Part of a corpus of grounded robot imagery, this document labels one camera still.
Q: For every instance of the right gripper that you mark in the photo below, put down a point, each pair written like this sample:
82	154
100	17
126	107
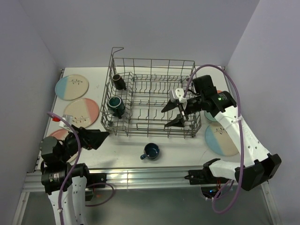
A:
179	122

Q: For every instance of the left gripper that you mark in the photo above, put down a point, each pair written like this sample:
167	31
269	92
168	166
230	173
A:
92	138

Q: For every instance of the dark green mug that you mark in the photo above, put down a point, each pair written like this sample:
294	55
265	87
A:
116	105

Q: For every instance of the dark blue mug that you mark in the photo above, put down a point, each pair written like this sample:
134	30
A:
151	151

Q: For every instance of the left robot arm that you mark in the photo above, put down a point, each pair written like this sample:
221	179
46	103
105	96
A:
64	183

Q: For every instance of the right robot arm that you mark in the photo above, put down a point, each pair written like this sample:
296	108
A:
258	164

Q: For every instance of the pink and cream plate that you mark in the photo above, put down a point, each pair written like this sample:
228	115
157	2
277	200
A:
84	111

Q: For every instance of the light green bowl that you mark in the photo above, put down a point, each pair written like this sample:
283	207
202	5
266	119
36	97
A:
209	116

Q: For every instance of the pink cream plate near edge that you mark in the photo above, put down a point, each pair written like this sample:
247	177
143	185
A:
61	134

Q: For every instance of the blue cream plate right side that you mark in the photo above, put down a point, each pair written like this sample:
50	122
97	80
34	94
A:
219	141

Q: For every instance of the blue and cream plate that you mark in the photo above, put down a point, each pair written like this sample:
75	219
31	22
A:
71	87

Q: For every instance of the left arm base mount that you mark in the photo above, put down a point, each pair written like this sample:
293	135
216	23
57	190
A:
95	180

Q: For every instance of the grey wire dish rack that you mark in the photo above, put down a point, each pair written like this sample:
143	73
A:
148	82

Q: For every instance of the aluminium rail frame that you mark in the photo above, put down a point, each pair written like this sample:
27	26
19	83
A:
155	191

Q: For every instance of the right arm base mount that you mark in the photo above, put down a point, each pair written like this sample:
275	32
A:
211	184

